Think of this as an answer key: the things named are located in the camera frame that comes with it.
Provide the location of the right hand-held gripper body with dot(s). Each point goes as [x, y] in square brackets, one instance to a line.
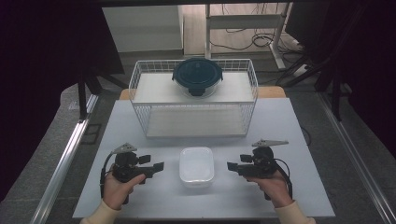
[263, 165]

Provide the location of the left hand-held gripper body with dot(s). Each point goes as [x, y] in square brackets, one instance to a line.
[126, 168]

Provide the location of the white square plastic container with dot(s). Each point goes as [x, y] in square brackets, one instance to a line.
[196, 166]

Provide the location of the round container with dark lid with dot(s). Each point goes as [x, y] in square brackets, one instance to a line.
[197, 74]

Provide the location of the person's left hand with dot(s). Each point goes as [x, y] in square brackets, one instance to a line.
[116, 193]

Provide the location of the person's right hand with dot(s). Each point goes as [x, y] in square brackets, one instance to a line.
[277, 189]

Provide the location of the white table mat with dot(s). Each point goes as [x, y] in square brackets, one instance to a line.
[174, 202]

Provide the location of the black floor grate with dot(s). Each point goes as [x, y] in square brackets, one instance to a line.
[91, 133]

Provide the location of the black metal stand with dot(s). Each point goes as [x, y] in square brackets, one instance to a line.
[82, 99]
[335, 99]

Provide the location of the white power strip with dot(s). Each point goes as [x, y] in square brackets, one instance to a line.
[301, 70]

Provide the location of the white cabinet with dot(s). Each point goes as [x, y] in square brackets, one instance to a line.
[143, 29]

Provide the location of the silver metal floor rail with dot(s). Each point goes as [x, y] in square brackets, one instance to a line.
[63, 161]
[358, 155]

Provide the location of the white metal desk frame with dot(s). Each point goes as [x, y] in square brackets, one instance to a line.
[244, 21]

